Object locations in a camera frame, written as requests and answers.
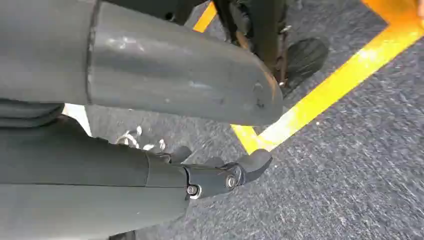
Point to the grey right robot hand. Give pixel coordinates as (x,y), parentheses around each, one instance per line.
(159,69)

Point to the black robot leg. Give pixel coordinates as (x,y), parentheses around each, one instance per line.
(159,8)
(265,30)

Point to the short yellow floor tape strip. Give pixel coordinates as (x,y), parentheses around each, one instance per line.
(205,18)
(245,139)

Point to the white sheet on floor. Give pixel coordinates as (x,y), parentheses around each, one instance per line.
(78,116)

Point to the ribbed grey right arm sleeve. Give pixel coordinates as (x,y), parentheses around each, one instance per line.
(26,114)

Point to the black robot foot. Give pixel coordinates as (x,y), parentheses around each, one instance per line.
(306,58)

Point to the long yellow floor tape strip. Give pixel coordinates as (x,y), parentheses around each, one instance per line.
(338,82)

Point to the orange floor tape strip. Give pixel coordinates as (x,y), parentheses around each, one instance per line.
(397,10)

